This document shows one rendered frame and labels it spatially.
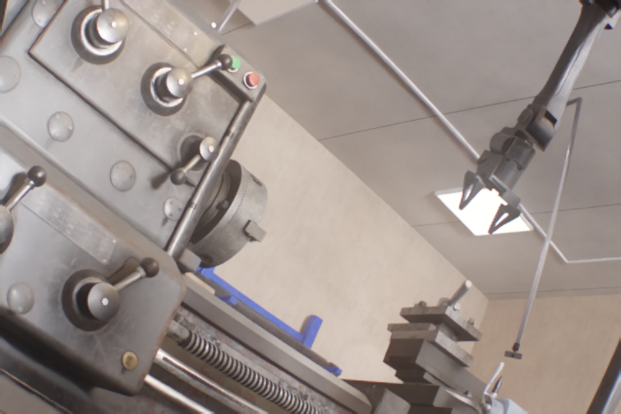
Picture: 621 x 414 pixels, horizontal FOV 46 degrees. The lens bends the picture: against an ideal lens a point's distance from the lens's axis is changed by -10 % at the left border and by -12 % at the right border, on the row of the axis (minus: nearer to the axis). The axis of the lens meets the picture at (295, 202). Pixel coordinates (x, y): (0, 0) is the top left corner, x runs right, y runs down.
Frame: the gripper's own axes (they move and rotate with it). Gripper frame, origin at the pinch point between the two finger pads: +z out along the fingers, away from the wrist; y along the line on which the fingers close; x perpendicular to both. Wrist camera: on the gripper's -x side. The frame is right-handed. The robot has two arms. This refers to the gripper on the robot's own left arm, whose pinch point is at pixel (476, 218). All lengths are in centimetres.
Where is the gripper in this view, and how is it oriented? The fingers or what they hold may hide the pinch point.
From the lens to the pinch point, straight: 170.3
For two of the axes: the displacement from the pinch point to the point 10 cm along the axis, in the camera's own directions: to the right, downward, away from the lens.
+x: 2.6, 2.6, -9.3
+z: -5.9, 8.1, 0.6
